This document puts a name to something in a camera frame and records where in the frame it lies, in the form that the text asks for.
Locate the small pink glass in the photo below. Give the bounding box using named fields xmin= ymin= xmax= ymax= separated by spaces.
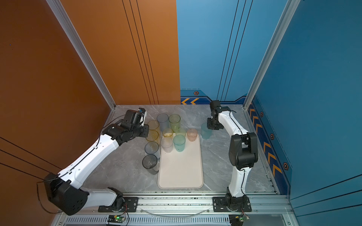
xmin=187 ymin=129 xmax=198 ymax=142

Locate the small green glass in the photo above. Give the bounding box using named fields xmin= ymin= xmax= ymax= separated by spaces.
xmin=175 ymin=128 xmax=186 ymax=137

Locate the teal glass front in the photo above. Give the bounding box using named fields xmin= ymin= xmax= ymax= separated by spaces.
xmin=173 ymin=134 xmax=186 ymax=152

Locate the teal glass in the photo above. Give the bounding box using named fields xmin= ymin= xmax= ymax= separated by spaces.
xmin=201 ymin=122 xmax=213 ymax=139
xmin=173 ymin=134 xmax=186 ymax=152

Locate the small yellow glass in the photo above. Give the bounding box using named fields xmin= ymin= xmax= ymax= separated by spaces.
xmin=162 ymin=128 xmax=173 ymax=138

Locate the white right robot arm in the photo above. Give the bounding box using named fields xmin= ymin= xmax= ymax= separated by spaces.
xmin=207 ymin=100 xmax=258 ymax=212

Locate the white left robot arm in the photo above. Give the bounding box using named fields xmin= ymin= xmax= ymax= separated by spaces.
xmin=43 ymin=108 xmax=149 ymax=216

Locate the cream plastic tray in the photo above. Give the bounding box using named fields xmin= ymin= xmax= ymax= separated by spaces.
xmin=157 ymin=136 xmax=204 ymax=189

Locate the teal glass rear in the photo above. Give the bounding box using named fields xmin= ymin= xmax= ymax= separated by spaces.
xmin=201 ymin=122 xmax=213 ymax=139

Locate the tall yellow glass rear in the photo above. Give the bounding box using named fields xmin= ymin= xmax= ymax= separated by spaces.
xmin=147 ymin=120 xmax=160 ymax=133

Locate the tall yellow glass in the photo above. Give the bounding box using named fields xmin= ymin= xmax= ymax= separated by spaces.
xmin=146 ymin=130 xmax=160 ymax=144
xmin=147 ymin=120 xmax=160 ymax=133

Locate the tall yellow glass front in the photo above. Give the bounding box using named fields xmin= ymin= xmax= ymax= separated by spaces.
xmin=146 ymin=130 xmax=160 ymax=144

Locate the tall blue glass front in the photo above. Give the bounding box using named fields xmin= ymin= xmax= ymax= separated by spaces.
xmin=144 ymin=141 xmax=160 ymax=159

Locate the tall blue glass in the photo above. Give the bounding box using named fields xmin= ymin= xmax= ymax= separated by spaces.
xmin=156 ymin=113 xmax=170 ymax=133
xmin=144 ymin=141 xmax=160 ymax=159

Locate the tall blue glass rear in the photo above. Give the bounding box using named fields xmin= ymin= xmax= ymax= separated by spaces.
xmin=156 ymin=113 xmax=170 ymax=133

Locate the tall green glass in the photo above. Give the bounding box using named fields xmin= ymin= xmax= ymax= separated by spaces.
xmin=169 ymin=114 xmax=181 ymax=132

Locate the tall dark grey glass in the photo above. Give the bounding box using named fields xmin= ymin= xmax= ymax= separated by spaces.
xmin=142 ymin=154 xmax=159 ymax=175

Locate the left circuit board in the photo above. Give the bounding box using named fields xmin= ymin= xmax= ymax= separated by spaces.
xmin=107 ymin=215 xmax=127 ymax=225

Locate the circuit board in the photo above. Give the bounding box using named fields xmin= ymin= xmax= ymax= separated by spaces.
xmin=107 ymin=215 xmax=127 ymax=225
xmin=229 ymin=214 xmax=250 ymax=226

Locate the right circuit board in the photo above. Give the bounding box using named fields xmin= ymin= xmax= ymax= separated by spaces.
xmin=229 ymin=214 xmax=250 ymax=226

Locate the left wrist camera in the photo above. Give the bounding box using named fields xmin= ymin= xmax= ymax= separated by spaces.
xmin=138 ymin=108 xmax=147 ymax=119

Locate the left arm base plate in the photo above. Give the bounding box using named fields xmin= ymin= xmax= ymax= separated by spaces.
xmin=98 ymin=197 xmax=139 ymax=213

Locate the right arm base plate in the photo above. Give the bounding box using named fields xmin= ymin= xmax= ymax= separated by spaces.
xmin=213 ymin=195 xmax=252 ymax=212

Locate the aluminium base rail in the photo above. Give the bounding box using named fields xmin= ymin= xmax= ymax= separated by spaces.
xmin=52 ymin=192 xmax=298 ymax=226

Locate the aluminium corner post right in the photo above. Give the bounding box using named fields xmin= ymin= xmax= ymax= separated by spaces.
xmin=243 ymin=0 xmax=300 ymax=110

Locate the aluminium corner post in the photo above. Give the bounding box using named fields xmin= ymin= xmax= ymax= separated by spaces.
xmin=46 ymin=0 xmax=116 ymax=110
xmin=243 ymin=0 xmax=300 ymax=110

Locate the aluminium corner post left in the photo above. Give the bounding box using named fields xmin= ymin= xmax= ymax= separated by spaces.
xmin=46 ymin=0 xmax=116 ymax=110

